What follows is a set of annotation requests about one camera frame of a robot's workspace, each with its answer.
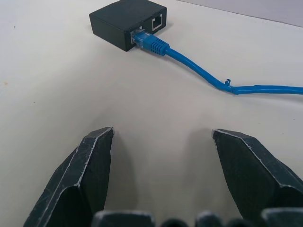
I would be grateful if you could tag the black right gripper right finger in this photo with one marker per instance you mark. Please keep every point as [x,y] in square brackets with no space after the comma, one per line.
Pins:
[251,170]

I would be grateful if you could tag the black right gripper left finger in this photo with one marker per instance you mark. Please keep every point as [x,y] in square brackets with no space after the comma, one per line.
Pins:
[78,175]

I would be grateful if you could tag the black network adapter box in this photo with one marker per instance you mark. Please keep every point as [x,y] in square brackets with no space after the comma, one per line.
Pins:
[123,21]

